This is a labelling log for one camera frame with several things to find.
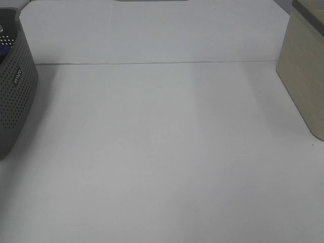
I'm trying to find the blue microfibre towel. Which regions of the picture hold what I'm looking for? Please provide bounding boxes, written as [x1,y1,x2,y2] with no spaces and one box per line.
[0,45,12,63]

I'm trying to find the beige storage box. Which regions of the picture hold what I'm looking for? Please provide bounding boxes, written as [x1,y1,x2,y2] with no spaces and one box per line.
[276,1,323,140]

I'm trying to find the grey perforated plastic basket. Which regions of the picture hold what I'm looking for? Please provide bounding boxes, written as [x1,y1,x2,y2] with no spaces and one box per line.
[1,7,38,159]

